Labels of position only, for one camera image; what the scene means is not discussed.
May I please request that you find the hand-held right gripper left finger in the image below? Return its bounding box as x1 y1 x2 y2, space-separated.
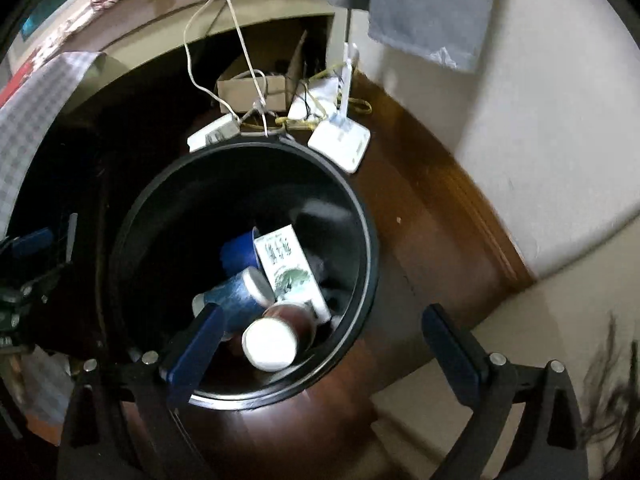
60 303 226 480

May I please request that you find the brown cardboard box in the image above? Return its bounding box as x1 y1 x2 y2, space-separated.
216 30 308 113

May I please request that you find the cream bed frame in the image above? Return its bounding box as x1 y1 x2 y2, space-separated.
10 0 351 116

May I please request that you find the yellow network cable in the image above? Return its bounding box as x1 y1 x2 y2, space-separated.
275 97 373 131

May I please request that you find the white power strip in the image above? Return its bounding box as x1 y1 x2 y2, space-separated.
187 112 241 153

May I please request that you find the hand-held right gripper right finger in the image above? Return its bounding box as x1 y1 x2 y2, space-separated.
421 304 588 480

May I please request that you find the white router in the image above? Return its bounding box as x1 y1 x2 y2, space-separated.
287 77 341 121
307 42 372 175

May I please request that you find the pink checked tablecloth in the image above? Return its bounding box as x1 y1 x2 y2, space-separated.
0 51 108 236

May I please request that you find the blue patterned paper cup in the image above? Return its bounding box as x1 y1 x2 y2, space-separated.
192 266 276 336

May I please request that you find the red paper cup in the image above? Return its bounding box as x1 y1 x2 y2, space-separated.
241 301 317 373

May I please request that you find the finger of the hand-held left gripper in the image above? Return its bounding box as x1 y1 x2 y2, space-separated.
10 227 56 262
19 261 74 307

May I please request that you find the grey curtain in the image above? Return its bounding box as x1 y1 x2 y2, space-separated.
330 0 501 73

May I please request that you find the black trash bin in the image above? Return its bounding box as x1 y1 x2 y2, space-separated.
107 136 379 411

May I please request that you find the white hanging cable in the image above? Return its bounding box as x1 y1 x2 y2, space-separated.
182 0 271 136

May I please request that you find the plain blue paper cup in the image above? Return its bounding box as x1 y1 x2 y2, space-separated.
220 227 261 278

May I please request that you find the green and white box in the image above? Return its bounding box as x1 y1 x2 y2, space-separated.
252 225 333 325

